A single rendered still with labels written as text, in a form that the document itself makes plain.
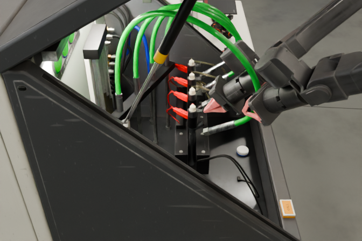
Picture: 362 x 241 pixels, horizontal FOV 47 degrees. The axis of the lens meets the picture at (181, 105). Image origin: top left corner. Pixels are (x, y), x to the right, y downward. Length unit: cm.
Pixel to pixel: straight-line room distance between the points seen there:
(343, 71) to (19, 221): 72
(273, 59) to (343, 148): 207
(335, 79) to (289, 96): 11
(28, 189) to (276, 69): 54
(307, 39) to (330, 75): 29
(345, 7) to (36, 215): 84
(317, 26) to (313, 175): 164
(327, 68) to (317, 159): 193
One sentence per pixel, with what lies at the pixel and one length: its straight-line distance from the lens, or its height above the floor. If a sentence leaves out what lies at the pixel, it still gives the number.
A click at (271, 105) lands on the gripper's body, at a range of 89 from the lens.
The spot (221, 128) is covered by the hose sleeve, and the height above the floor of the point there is 114.
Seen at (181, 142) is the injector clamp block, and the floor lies 98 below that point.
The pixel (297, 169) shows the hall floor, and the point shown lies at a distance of 261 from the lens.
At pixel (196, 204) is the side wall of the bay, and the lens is 88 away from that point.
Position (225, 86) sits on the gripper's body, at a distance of 108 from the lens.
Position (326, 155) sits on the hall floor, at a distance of 275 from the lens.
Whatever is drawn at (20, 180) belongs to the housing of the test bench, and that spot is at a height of 120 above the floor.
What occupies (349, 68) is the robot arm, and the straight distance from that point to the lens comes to 76.
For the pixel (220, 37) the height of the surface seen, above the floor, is 139.
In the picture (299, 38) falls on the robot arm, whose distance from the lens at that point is 104.
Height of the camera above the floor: 181
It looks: 37 degrees down
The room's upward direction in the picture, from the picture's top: straight up
